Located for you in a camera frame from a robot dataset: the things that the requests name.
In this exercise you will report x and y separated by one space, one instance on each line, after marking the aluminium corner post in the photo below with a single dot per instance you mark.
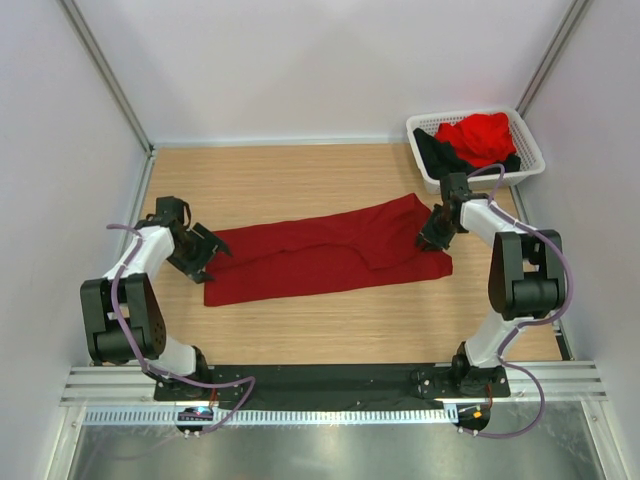
89 42
569 24

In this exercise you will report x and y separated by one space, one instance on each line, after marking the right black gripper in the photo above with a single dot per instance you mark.
435 242

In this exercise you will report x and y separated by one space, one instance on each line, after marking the dark red t-shirt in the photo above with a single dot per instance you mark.
369 247

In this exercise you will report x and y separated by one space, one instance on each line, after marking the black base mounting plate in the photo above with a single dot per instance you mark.
351 387

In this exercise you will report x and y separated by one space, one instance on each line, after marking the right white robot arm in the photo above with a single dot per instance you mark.
527 282

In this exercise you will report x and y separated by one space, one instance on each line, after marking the white plastic basket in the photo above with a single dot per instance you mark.
532 162

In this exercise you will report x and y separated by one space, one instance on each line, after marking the right aluminium corner post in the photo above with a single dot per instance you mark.
569 24

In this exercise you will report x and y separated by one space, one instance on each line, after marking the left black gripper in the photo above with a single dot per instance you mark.
209 246

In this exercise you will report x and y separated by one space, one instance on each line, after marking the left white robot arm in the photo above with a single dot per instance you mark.
122 317

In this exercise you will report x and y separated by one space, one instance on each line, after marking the black shirt in basket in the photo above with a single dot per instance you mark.
440 158

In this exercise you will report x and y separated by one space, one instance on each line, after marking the white slotted cable duct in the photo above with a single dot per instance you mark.
190 417

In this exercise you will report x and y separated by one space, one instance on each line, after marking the left aluminium corner post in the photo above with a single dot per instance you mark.
89 42

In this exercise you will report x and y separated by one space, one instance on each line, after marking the aluminium front frame rail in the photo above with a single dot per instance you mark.
127 385

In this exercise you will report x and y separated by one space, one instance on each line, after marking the bright red shirt in basket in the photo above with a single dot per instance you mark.
481 140

